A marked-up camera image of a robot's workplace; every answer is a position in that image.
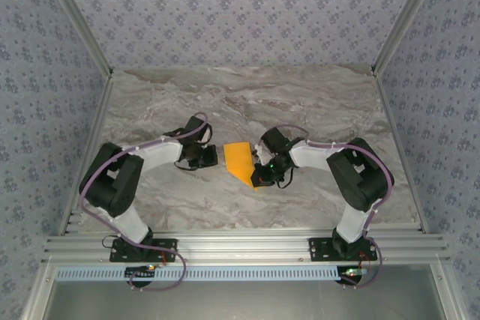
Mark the orange paper sheet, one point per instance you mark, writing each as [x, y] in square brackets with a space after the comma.
[238, 160]

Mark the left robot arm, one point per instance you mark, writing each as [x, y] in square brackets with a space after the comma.
[112, 181]

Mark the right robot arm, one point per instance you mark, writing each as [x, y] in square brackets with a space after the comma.
[360, 177]

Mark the grey metal panel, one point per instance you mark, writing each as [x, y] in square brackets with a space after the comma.
[240, 301]

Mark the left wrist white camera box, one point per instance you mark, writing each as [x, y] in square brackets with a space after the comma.
[205, 138]

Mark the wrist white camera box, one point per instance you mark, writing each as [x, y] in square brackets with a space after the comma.
[205, 138]
[260, 152]

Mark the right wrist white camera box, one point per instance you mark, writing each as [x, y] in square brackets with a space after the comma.
[260, 152]

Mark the aluminium mounting rail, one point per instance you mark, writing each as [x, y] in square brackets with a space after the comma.
[240, 249]

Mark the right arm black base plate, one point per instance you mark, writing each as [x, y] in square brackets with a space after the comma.
[318, 250]

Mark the aluminium side rail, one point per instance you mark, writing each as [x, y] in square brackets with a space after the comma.
[397, 140]
[93, 136]

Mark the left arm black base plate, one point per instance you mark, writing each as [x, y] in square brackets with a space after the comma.
[123, 254]

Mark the aluminium frame post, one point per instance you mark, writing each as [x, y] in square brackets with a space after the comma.
[407, 16]
[80, 24]

